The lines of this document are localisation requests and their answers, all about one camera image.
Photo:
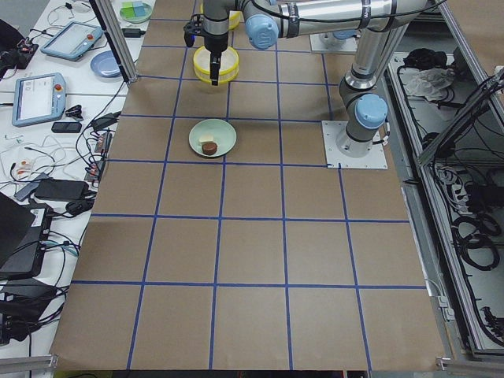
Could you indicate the black power brick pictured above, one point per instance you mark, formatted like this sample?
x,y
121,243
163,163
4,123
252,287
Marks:
x,y
60,190

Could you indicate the near teach pendant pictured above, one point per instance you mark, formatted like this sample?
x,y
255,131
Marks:
x,y
39,99

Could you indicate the middle yellow bamboo steamer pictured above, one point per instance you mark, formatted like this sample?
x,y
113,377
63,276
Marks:
x,y
229,65

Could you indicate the green glass bowl with sponges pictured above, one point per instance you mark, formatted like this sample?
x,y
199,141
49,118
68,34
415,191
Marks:
x,y
135,12

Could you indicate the yellow bamboo steamer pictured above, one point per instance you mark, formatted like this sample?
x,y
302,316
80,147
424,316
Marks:
x,y
235,17
229,65

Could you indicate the teach pendant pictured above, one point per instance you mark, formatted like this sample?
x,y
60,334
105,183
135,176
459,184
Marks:
x,y
39,99
72,41

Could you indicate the far yellow bamboo steamer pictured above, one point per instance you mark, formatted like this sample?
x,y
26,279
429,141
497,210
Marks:
x,y
235,17

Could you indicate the black laptop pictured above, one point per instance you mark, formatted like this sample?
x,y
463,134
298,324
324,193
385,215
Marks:
x,y
24,229

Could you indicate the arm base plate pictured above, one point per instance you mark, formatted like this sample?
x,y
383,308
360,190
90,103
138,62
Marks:
x,y
335,42
342,152

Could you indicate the black power adapter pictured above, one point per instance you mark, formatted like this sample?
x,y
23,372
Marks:
x,y
132,32

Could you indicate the light green plate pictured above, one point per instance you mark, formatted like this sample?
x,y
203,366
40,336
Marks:
x,y
212,130

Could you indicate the blue plate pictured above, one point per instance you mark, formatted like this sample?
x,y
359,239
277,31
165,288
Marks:
x,y
105,65

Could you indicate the far teach pendant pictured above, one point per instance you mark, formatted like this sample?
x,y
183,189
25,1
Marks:
x,y
72,41

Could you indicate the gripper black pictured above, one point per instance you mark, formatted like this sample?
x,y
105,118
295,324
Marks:
x,y
215,43

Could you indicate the aluminium frame post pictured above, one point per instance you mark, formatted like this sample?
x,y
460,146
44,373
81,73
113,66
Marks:
x,y
107,19

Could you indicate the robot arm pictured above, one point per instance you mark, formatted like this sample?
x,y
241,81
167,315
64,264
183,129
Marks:
x,y
381,24

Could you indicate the brown chocolate bun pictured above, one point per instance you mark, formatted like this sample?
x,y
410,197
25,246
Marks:
x,y
209,148

